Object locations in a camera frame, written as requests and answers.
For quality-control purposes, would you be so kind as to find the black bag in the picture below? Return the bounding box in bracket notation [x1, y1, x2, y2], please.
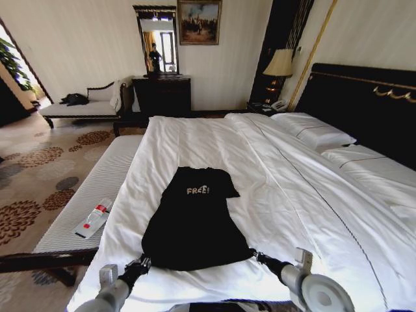
[58, 93, 90, 107]

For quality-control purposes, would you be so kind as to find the black T-shirt with FREE print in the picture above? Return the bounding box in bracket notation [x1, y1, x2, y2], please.
[141, 166, 257, 272]

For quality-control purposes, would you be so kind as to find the dark wooden dresser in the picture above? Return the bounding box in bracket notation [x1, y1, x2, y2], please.
[131, 74, 192, 120]

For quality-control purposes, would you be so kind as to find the gold framed painting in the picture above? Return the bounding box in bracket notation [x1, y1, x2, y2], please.
[176, 0, 224, 46]

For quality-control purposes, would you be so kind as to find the white pillow with dark piping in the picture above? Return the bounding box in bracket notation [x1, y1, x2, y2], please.
[320, 144, 416, 212]
[270, 112, 358, 151]

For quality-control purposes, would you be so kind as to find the dark framed wall mirror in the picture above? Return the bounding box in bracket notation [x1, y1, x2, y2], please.
[132, 4, 181, 77]

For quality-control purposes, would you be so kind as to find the gold vertical wall trim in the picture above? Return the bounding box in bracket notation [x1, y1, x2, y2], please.
[287, 0, 339, 112]

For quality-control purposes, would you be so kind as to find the bench with white striped cushion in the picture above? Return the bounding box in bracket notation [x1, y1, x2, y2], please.
[0, 134, 144, 287]

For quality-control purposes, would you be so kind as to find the dark nightstand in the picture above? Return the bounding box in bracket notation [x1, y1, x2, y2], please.
[246, 100, 290, 117]

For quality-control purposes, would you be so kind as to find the white duvet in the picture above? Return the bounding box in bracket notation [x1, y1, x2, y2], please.
[66, 112, 416, 312]

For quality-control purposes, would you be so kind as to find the table lamp with cream shade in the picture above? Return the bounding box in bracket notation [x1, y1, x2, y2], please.
[262, 48, 294, 91]

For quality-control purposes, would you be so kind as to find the green potted plant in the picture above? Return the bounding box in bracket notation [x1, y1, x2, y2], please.
[0, 36, 34, 94]

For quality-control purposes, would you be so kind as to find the white cloth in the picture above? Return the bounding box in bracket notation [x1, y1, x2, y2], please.
[109, 79, 124, 110]

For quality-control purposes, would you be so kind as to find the person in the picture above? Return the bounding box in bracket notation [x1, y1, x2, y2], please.
[148, 42, 163, 73]

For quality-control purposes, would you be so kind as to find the dark wooden door frame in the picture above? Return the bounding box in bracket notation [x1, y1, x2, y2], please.
[0, 16, 55, 105]

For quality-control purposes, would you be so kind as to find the black headboard with gold ornament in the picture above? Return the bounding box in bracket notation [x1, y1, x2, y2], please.
[294, 62, 416, 172]

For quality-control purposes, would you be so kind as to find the white chaise longue dark frame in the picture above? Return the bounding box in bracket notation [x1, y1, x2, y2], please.
[38, 79, 131, 129]

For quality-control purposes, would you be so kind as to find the clear plastic packet red label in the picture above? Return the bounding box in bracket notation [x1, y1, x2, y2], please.
[73, 198, 113, 241]

